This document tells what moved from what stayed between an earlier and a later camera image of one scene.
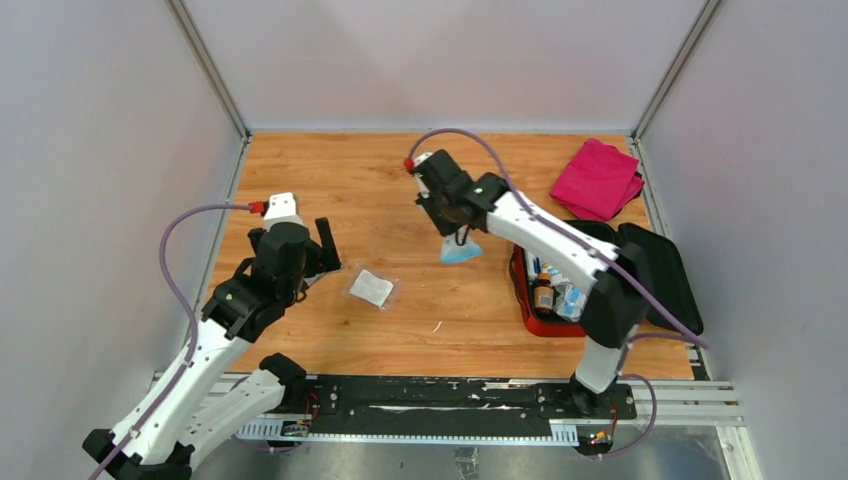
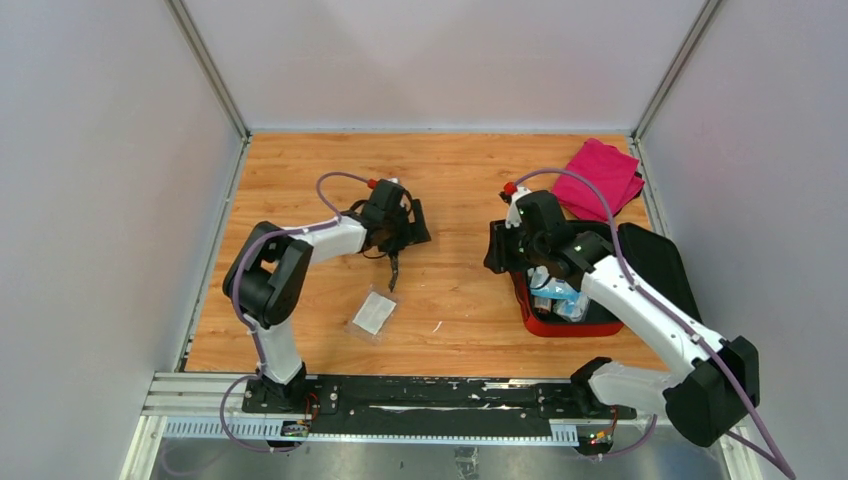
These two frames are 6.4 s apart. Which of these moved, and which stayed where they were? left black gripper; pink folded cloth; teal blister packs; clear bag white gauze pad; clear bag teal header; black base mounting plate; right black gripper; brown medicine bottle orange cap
Moved: clear bag white gauze pad; left black gripper; right black gripper; teal blister packs
Stayed: black base mounting plate; brown medicine bottle orange cap; clear bag teal header; pink folded cloth
